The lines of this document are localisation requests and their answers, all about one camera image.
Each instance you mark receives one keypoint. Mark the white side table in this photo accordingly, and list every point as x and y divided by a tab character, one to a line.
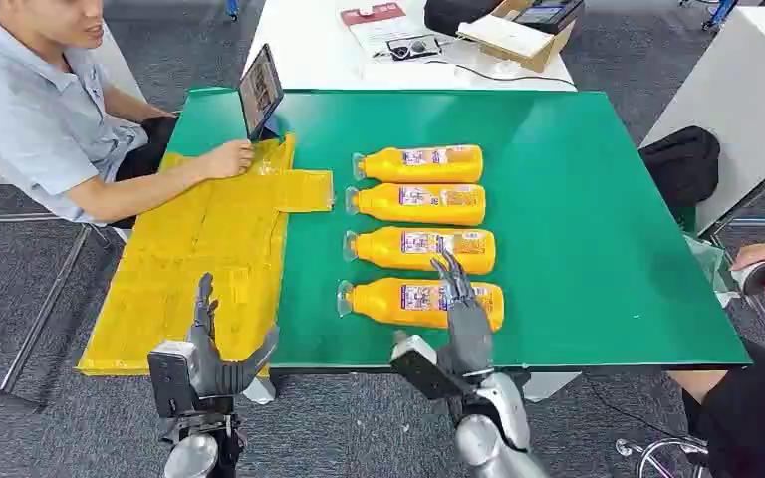
739	86

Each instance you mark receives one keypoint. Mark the person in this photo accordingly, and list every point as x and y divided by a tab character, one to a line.
759	409
26	119

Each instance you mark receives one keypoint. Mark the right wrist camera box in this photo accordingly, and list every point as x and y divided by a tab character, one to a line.
422	369

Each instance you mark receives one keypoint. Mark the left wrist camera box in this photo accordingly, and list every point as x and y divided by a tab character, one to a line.
170	379

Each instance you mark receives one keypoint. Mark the round black and white device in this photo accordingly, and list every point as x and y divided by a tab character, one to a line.
759	277

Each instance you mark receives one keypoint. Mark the black backpack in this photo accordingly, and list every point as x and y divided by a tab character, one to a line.
683	165

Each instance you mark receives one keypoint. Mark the white booklet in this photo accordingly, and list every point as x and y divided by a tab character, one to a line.
504	34

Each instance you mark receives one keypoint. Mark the white table leg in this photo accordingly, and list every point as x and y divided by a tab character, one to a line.
260	390
547	386

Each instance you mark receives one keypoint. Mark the black bag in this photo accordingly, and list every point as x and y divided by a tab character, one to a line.
452	14

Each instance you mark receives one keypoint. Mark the green table mat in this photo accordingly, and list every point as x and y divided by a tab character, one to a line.
554	231

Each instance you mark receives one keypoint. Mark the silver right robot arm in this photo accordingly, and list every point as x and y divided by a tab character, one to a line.
495	429

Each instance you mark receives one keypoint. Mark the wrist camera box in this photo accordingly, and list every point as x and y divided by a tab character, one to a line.
170	379
422	369

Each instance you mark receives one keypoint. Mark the black tablet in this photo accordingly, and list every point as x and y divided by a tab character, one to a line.
260	89

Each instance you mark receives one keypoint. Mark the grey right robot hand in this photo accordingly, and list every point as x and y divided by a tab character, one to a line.
468	336

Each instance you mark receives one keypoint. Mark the metal chair frame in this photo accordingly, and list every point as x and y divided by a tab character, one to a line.
46	310

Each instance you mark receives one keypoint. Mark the red and white leaflet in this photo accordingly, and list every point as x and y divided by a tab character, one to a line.
372	23

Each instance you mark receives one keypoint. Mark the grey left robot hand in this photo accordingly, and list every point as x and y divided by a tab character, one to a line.
214	373

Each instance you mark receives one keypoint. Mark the yellow plastic sheet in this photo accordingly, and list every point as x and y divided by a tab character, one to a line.
211	264

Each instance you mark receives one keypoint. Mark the chrome chair base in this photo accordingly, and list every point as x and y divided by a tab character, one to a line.
660	455

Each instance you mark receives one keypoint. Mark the black payment terminal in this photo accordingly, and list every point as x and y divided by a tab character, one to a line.
547	13

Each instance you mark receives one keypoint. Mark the person's right hand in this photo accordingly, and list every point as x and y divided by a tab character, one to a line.
231	160

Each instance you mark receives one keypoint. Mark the clear plastic bag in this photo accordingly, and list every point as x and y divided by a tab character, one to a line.
709	264

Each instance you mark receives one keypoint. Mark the orange drink bottle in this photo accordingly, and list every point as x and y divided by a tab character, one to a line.
382	165
376	302
382	206
379	249

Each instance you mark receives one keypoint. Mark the cardboard box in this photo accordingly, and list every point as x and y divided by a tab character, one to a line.
541	56

